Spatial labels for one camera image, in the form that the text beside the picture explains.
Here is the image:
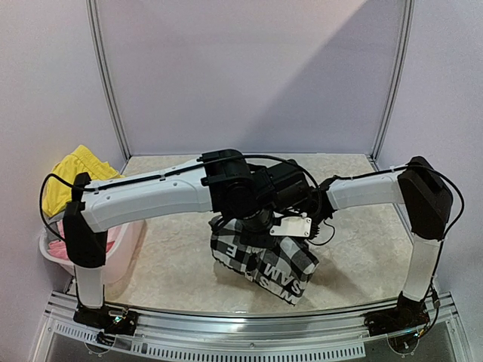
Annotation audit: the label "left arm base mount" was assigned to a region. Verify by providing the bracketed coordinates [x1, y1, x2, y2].
[73, 305, 140, 336]

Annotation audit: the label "pink printed garment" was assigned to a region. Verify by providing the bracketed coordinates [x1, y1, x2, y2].
[48, 221, 122, 261]

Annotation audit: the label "yellow shorts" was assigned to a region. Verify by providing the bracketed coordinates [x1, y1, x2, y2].
[41, 145, 125, 219]

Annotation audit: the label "white plastic laundry basket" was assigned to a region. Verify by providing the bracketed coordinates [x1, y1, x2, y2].
[38, 220, 146, 284]

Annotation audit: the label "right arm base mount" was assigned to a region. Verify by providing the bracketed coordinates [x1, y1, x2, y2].
[363, 293, 441, 338]

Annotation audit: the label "left aluminium frame post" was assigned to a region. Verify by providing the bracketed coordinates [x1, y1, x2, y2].
[86, 0, 132, 161]

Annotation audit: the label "black white plaid shirt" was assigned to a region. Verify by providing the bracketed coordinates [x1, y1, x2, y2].
[209, 216, 319, 305]

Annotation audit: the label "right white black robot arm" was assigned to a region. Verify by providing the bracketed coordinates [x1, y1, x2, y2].
[309, 156, 465, 302]

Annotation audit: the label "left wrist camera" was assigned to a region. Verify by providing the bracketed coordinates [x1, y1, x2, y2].
[269, 216, 312, 238]

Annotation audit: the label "aluminium frame post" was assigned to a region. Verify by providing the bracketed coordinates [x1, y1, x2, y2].
[368, 1, 415, 165]
[86, 0, 132, 161]

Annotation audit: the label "right aluminium frame post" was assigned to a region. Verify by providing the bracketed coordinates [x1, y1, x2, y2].
[368, 1, 415, 165]

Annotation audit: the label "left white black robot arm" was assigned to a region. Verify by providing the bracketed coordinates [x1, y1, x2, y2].
[59, 149, 321, 310]

